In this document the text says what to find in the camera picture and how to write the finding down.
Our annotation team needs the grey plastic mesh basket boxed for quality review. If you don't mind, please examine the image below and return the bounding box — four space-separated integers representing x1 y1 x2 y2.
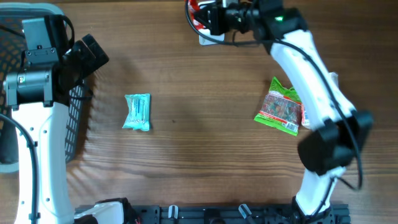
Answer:
1 2 82 174

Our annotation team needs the cup noodles cup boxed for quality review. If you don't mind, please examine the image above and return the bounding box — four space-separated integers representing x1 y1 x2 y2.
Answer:
329 72 339 88

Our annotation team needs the clear green snack bag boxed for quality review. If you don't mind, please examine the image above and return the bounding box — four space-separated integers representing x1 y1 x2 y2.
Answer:
254 91 302 136

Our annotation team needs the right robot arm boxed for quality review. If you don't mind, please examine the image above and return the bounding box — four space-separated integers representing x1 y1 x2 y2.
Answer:
185 1 373 223

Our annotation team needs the small red white packet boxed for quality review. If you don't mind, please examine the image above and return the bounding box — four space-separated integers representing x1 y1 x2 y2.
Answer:
301 104 311 129

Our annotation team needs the white barcode scanner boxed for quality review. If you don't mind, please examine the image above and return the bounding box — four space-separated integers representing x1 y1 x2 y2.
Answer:
197 0 225 46

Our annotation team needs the red chocolate bar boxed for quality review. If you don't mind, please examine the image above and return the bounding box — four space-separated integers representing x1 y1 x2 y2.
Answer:
185 0 205 30

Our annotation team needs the teal tissue pack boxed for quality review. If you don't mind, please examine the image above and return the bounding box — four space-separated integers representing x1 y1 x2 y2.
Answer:
123 93 150 131

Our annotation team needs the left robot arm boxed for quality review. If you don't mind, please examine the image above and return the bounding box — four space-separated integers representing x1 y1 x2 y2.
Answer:
4 14 125 223

